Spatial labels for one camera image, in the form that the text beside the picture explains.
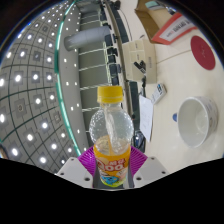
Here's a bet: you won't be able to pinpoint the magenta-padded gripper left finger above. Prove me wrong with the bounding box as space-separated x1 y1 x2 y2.
56 146 100 188

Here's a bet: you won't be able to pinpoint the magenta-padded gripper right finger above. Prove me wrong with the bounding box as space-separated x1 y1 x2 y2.
125 145 168 188

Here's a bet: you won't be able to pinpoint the clear bottle with yellow cap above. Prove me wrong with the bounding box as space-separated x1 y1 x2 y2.
88 85 135 188

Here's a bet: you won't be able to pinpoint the white paper sheet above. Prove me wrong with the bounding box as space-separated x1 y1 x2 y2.
138 94 154 142

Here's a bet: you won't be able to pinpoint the recessed ceiling lights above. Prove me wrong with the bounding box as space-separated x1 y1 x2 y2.
0 0 88 166

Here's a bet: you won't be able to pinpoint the black tool in beige box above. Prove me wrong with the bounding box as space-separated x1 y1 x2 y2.
133 60 148 75

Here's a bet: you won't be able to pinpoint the long curved conference desk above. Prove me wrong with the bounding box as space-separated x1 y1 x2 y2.
103 0 144 149

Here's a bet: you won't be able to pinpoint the row of black office chairs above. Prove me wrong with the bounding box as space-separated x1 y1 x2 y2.
99 0 123 86

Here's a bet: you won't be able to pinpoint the flat round red coaster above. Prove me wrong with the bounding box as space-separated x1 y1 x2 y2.
190 35 216 71

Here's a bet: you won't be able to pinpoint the cardboard box with red label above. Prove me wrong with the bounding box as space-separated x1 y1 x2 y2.
134 0 198 46

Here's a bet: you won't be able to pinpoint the green board eraser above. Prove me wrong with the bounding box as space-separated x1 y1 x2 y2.
144 0 161 10

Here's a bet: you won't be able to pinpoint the white patterned mug, blue handle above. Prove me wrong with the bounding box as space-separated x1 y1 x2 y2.
172 96 219 149

